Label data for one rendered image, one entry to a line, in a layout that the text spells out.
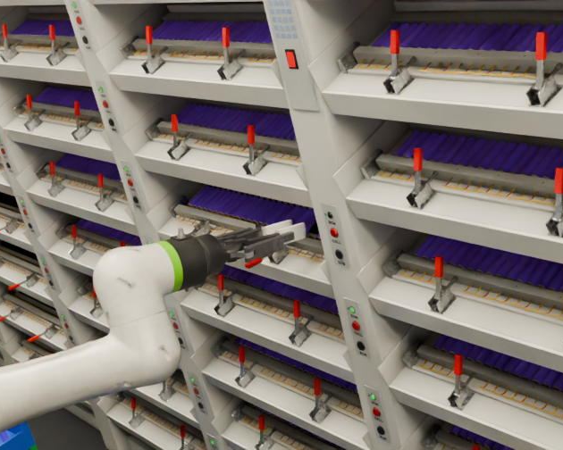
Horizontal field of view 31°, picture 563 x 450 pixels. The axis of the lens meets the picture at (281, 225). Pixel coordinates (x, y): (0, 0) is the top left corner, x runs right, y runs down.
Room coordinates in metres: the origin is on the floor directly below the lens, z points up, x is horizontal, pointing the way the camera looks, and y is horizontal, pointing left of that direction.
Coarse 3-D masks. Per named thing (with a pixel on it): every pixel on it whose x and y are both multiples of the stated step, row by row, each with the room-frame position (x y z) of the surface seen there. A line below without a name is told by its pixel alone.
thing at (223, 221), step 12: (180, 204) 2.19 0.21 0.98; (180, 216) 2.16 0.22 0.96; (192, 216) 2.13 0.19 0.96; (204, 216) 2.08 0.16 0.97; (216, 216) 2.06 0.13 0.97; (228, 228) 2.02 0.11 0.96; (240, 228) 1.97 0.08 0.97; (300, 240) 1.82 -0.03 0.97; (312, 240) 1.80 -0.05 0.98; (288, 252) 1.83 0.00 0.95
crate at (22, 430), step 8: (24, 424) 2.29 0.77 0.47; (8, 432) 2.38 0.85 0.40; (16, 432) 2.35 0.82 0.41; (24, 432) 2.28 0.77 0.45; (0, 440) 2.35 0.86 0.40; (8, 440) 2.25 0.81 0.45; (16, 440) 2.26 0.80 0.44; (24, 440) 2.27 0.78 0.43; (32, 440) 2.29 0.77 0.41; (0, 448) 2.23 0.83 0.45; (8, 448) 2.24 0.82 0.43; (16, 448) 2.26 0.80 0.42; (24, 448) 2.27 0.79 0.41
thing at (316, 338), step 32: (192, 288) 2.20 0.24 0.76; (224, 288) 2.13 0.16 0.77; (256, 288) 2.04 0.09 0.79; (288, 288) 1.99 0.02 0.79; (224, 320) 2.03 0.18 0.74; (256, 320) 1.97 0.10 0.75; (288, 320) 1.91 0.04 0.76; (320, 320) 1.84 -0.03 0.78; (288, 352) 1.86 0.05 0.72; (320, 352) 1.77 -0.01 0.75
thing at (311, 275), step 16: (176, 192) 2.22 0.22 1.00; (192, 192) 2.24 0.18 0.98; (240, 192) 2.15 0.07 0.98; (160, 208) 2.19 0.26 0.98; (160, 224) 2.18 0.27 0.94; (176, 224) 2.16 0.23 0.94; (192, 224) 2.12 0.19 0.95; (288, 256) 1.83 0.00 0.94; (256, 272) 1.89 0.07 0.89; (272, 272) 1.84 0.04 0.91; (288, 272) 1.78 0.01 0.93; (304, 272) 1.75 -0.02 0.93; (320, 272) 1.73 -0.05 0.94; (304, 288) 1.77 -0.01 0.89; (320, 288) 1.72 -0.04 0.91
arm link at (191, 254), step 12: (180, 228) 1.64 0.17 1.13; (168, 240) 1.63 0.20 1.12; (180, 240) 1.63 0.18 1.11; (192, 240) 1.63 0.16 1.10; (180, 252) 1.60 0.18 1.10; (192, 252) 1.61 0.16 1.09; (204, 252) 1.62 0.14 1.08; (192, 264) 1.60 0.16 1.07; (204, 264) 1.61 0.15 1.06; (192, 276) 1.59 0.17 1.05; (204, 276) 1.61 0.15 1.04; (180, 288) 1.59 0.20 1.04
